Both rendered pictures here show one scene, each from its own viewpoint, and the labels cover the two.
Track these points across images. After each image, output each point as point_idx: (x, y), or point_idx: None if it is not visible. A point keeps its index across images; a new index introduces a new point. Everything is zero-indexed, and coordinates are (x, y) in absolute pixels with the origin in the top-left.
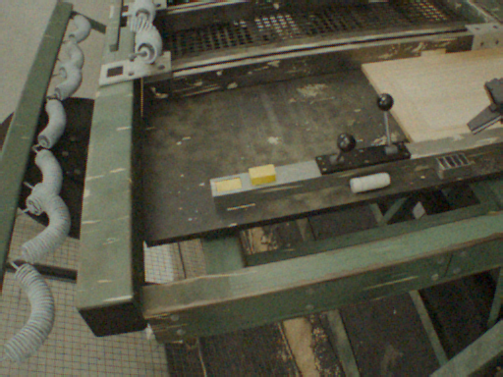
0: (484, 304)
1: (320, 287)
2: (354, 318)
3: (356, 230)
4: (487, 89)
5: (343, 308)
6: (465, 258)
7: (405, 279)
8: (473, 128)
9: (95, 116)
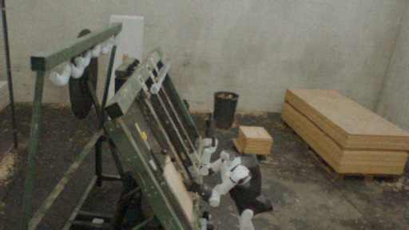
0: None
1: (136, 159)
2: (13, 227)
3: (57, 205)
4: (194, 177)
5: (13, 220)
6: (153, 195)
7: (143, 181)
8: (184, 179)
9: (133, 81)
